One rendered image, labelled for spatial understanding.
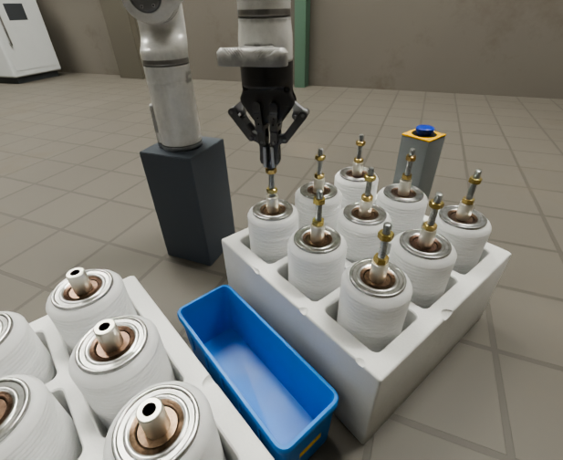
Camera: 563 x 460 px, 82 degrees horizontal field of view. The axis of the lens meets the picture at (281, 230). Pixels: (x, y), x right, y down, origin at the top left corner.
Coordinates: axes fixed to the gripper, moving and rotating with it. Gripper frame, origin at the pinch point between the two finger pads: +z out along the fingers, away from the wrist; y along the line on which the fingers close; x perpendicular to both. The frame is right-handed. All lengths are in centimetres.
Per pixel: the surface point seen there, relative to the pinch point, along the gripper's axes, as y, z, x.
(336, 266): -13.0, 13.2, 10.3
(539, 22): -114, -8, -228
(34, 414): 12.3, 11.0, 40.3
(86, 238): 63, 36, -12
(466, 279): -34.2, 17.7, 3.5
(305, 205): -5.2, 12.0, -5.0
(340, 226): -12.7, 12.1, 0.6
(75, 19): 289, -14, -283
